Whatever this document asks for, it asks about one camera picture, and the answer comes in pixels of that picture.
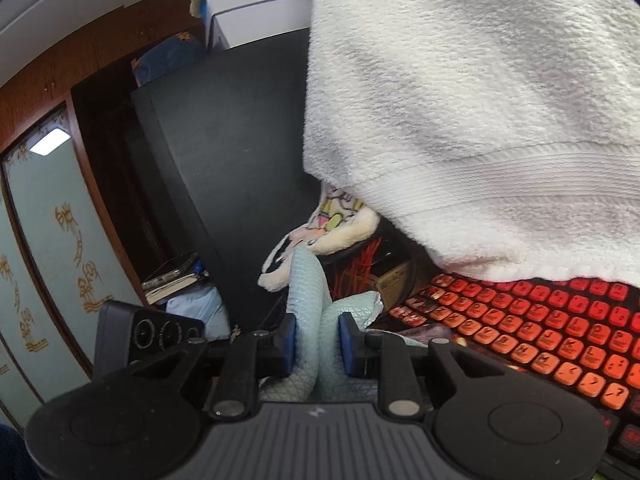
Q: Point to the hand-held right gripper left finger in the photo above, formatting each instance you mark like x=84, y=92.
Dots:
x=290, y=347

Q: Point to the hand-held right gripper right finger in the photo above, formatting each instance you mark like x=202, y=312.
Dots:
x=345, y=347

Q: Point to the light blue cleaning cloth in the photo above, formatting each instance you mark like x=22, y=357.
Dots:
x=307, y=295

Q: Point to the person's left forearm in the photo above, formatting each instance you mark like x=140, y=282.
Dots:
x=12, y=455

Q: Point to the thick dark-covered book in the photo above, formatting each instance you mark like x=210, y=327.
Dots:
x=175, y=290

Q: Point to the black desk mat red print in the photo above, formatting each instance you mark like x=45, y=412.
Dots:
x=395, y=280

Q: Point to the light blue plastic bag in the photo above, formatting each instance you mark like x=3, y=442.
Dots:
x=197, y=312

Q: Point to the frosted glass door panel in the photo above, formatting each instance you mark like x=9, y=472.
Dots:
x=10, y=310
x=50, y=185

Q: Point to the cream cartoon plush cushion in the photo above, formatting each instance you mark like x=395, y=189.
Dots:
x=350, y=230

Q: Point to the black keyboard red keys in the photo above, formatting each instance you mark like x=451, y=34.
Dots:
x=525, y=325

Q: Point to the black computer case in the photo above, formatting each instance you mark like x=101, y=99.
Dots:
x=225, y=150

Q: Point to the white terry towel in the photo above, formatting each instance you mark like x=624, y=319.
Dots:
x=450, y=110

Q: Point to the brown wooden wardrobe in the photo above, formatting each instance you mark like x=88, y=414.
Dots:
x=75, y=65

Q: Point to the blue printed bag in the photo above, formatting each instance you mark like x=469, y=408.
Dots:
x=170, y=57

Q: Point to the white cardboard box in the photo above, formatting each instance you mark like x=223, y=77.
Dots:
x=260, y=20

